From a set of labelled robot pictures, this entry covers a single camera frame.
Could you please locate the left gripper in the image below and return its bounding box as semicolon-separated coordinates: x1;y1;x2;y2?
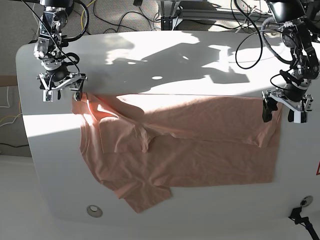
262;84;313;123

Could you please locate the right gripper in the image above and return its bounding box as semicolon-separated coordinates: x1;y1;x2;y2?
36;67;88;101

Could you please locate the salmon pink T-shirt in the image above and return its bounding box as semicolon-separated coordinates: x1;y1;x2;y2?
72;93;282;213

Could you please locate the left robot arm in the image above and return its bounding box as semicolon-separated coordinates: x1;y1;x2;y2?
259;0;320;124

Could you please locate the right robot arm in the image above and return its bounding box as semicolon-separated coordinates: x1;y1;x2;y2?
33;0;89;102

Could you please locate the metal table grommet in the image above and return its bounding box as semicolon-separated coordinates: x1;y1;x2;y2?
300;195;314;208
86;205;103;218

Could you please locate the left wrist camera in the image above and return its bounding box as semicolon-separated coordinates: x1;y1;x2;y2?
293;109;308;124

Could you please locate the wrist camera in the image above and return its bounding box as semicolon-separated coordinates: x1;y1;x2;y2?
42;90;54;103
293;109;308;124

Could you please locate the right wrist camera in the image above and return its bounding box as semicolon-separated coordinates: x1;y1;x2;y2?
42;90;54;103

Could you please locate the yellow cable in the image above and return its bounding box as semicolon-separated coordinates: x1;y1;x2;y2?
79;0;97;35

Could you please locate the aluminium frame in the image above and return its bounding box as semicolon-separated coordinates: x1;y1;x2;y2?
157;0;320;31

